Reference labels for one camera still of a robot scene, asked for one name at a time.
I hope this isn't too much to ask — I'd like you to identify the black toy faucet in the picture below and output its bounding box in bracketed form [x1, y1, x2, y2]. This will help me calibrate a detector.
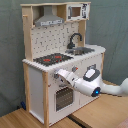
[67, 33, 82, 49]

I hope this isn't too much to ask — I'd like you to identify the white oven door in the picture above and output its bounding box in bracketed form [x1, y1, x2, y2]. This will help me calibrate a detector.
[49, 84, 79, 115]

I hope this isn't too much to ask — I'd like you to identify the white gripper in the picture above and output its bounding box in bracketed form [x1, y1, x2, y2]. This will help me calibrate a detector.
[56, 69, 79, 87]

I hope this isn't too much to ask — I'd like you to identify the grey range hood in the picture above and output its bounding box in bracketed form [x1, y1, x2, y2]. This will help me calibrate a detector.
[35, 6, 64, 27]

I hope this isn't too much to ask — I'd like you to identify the right stove knob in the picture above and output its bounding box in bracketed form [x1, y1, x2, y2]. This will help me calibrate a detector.
[72, 66, 78, 72]

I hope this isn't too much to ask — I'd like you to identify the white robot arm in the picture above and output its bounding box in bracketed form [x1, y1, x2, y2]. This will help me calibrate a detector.
[55, 68, 128, 97]

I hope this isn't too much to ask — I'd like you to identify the grey backdrop curtain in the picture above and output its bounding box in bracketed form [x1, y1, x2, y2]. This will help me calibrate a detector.
[0, 0, 128, 117]

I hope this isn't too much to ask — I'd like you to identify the wooden toy kitchen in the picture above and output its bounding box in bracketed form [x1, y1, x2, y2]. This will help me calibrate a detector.
[22, 2, 105, 127]

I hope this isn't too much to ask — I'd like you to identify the toy microwave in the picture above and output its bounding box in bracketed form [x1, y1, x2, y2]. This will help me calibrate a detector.
[67, 3, 90, 21]

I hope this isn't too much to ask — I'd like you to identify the black toy stovetop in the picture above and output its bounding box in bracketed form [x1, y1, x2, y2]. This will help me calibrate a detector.
[34, 53, 70, 66]

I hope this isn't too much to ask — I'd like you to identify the white fridge door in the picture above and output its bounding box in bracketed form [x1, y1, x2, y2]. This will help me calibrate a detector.
[79, 55, 102, 106]

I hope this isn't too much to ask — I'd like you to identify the grey toy sink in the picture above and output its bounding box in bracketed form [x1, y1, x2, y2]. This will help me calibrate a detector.
[65, 47, 95, 55]

